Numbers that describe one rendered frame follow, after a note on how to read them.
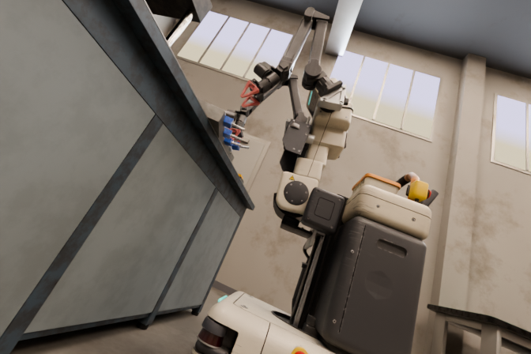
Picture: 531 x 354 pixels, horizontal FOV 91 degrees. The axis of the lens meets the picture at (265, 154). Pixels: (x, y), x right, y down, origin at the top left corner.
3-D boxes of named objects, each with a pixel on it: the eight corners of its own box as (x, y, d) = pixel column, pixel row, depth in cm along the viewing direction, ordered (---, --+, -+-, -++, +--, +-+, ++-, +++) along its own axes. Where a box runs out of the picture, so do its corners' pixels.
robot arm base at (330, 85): (343, 81, 111) (337, 99, 122) (332, 69, 114) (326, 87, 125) (327, 90, 109) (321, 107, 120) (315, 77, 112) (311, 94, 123)
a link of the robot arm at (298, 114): (299, 69, 174) (295, 80, 183) (278, 69, 172) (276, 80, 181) (309, 126, 153) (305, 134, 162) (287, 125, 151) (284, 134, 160)
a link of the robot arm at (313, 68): (333, 9, 131) (328, 26, 141) (306, 5, 133) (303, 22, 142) (321, 77, 113) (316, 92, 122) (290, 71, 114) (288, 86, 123)
